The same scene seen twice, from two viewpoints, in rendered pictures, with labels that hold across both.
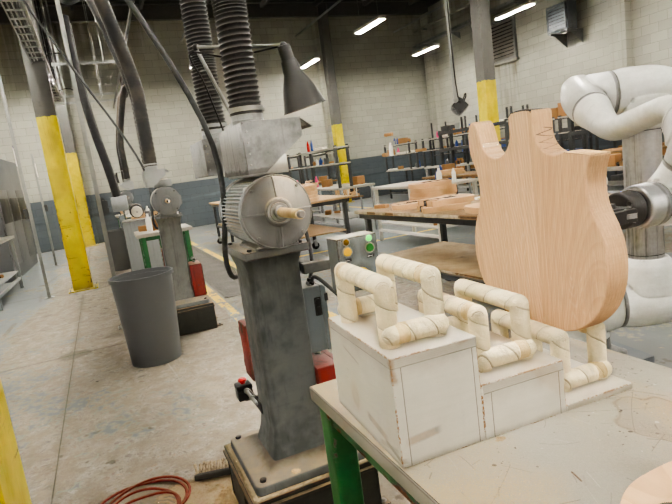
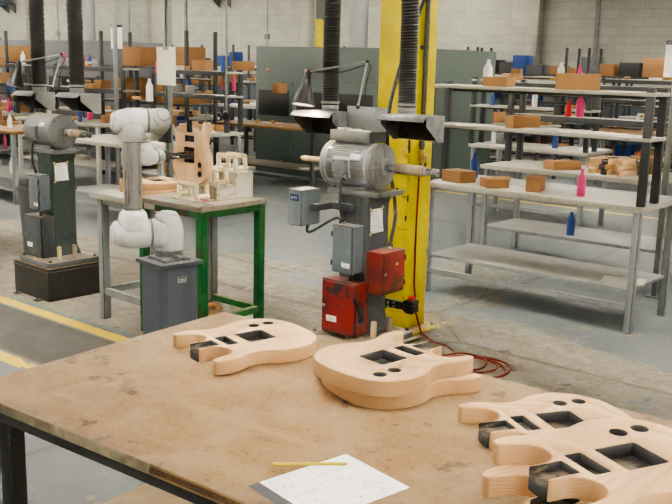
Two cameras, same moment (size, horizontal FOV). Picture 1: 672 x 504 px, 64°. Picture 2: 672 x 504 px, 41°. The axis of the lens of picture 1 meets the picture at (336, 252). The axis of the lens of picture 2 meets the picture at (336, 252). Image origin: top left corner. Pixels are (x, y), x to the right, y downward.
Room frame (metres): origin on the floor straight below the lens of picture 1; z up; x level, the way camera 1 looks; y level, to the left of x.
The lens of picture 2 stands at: (6.45, -2.25, 1.80)
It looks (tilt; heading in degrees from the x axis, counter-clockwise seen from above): 12 degrees down; 152
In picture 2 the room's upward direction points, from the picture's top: 1 degrees clockwise
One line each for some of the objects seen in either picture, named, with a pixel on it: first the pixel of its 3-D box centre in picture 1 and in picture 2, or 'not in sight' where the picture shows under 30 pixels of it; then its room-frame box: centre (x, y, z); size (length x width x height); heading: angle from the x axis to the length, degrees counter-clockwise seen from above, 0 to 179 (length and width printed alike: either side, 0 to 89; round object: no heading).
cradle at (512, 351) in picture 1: (506, 353); not in sight; (0.84, -0.26, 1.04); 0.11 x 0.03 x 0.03; 110
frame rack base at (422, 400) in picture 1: (399, 373); (230, 182); (0.88, -0.08, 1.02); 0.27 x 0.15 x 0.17; 20
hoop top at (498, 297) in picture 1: (488, 294); not in sight; (0.95, -0.26, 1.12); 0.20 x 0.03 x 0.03; 19
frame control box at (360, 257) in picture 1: (341, 268); (316, 212); (2.01, -0.01, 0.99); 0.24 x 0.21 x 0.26; 23
